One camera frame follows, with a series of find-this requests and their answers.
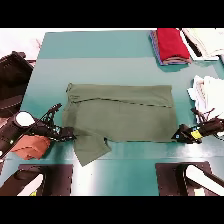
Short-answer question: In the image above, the white garment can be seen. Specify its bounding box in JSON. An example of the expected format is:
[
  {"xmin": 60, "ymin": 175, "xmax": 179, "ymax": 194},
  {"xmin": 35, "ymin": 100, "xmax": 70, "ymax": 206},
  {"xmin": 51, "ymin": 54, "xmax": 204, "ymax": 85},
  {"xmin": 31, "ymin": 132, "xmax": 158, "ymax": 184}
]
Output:
[{"xmin": 181, "ymin": 28, "xmax": 224, "ymax": 62}]

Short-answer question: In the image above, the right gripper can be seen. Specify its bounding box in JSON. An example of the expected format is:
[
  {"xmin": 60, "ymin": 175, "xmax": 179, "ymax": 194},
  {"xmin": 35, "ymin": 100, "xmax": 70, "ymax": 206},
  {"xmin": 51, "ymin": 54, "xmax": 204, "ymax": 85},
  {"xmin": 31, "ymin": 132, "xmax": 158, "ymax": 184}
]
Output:
[{"xmin": 179, "ymin": 123, "xmax": 204, "ymax": 145}]

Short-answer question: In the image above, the green T-shirt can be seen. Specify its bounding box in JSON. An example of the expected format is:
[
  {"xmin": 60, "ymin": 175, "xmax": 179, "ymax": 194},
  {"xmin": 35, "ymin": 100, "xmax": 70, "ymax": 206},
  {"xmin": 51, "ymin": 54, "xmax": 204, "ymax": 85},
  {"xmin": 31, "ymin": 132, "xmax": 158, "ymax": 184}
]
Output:
[{"xmin": 61, "ymin": 82, "xmax": 178, "ymax": 167}]

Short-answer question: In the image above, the brown garment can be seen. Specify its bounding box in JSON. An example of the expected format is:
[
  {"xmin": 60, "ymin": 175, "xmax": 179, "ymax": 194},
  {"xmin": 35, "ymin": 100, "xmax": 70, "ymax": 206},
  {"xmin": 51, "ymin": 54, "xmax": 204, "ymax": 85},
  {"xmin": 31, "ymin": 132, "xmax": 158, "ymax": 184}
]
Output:
[{"xmin": 163, "ymin": 56, "xmax": 193, "ymax": 66}]

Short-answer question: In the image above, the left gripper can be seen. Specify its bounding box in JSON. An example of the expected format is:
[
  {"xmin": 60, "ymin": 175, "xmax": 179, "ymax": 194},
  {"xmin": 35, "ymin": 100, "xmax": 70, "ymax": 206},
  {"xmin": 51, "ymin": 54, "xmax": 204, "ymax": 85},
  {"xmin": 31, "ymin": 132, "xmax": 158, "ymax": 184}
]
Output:
[{"xmin": 49, "ymin": 125, "xmax": 77, "ymax": 142}]

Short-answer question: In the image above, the cream garment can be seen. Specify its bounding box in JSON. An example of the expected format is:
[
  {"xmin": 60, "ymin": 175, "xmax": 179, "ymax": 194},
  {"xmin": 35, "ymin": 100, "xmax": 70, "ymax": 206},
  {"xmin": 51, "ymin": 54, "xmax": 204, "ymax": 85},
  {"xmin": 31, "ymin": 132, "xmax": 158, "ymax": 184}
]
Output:
[{"xmin": 203, "ymin": 75, "xmax": 224, "ymax": 118}]

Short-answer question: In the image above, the orange garment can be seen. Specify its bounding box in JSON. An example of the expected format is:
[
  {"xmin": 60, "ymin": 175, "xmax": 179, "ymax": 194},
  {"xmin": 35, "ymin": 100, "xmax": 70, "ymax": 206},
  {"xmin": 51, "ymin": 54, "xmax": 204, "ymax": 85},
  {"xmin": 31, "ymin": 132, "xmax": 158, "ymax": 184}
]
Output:
[{"xmin": 9, "ymin": 134, "xmax": 52, "ymax": 161}]

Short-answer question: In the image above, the red garment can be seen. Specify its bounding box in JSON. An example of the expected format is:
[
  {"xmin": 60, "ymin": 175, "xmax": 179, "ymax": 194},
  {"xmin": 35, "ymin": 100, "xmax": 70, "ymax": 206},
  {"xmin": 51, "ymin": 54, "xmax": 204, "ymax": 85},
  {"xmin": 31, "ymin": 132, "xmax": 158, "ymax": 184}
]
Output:
[{"xmin": 156, "ymin": 28, "xmax": 192, "ymax": 61}]

